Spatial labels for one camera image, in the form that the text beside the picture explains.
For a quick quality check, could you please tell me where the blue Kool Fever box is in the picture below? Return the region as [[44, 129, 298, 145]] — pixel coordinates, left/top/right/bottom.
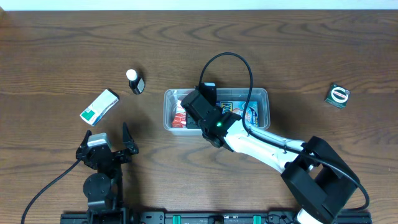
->
[[216, 101, 259, 127]]

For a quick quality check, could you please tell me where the dark bottle white cap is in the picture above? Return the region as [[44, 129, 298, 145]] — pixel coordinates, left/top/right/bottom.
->
[[126, 69, 145, 95]]

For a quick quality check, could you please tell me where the clear plastic container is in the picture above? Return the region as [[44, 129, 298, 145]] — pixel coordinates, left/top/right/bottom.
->
[[163, 88, 270, 136]]

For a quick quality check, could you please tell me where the green Zam-Buk box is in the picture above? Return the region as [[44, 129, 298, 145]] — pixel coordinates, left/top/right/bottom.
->
[[325, 83, 351, 109]]

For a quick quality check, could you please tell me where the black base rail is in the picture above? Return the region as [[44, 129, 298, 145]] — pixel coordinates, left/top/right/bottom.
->
[[60, 210, 373, 224]]

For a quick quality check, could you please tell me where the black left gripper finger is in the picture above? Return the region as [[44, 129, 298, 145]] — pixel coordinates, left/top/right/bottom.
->
[[80, 130, 92, 147], [123, 122, 139, 155]]

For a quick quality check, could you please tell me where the white green Panadol box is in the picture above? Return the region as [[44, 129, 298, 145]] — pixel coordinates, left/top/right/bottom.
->
[[80, 90, 119, 126]]

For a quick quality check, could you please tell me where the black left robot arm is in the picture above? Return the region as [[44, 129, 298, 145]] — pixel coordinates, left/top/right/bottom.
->
[[76, 123, 139, 223]]

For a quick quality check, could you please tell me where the red Panadol ActiFast box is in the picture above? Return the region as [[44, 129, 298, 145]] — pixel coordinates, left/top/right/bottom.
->
[[172, 100, 187, 128]]

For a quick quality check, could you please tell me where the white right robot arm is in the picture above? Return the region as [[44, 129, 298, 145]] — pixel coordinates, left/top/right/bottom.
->
[[181, 90, 359, 223]]

